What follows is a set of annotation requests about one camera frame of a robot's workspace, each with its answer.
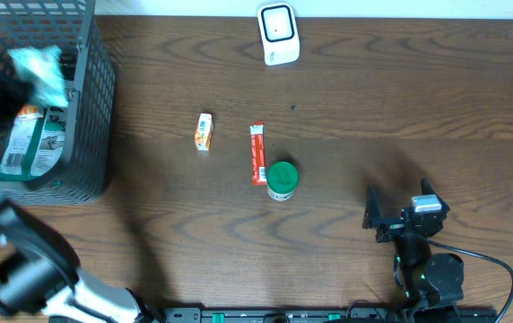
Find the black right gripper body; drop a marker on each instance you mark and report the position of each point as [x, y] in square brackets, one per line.
[396, 225]

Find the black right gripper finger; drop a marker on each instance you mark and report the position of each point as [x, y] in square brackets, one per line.
[426, 188]
[372, 215]

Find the mint green wipes packet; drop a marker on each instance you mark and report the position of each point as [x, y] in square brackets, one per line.
[41, 67]

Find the green 3M package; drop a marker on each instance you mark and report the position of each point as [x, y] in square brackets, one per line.
[35, 144]

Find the green lid white jar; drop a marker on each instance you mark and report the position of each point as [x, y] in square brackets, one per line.
[282, 180]

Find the red stick packet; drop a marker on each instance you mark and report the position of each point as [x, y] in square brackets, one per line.
[258, 153]

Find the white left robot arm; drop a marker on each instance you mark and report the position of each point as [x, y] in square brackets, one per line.
[39, 270]

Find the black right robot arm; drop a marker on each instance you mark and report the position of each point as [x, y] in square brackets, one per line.
[433, 283]

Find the white barcode scanner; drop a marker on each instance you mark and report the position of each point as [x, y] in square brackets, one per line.
[279, 33]

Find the grey plastic mesh basket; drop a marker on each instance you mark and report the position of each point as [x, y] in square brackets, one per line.
[79, 175]

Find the small orange carton box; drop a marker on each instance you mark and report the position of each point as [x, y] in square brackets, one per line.
[204, 132]

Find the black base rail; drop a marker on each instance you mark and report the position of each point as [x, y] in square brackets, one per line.
[362, 312]

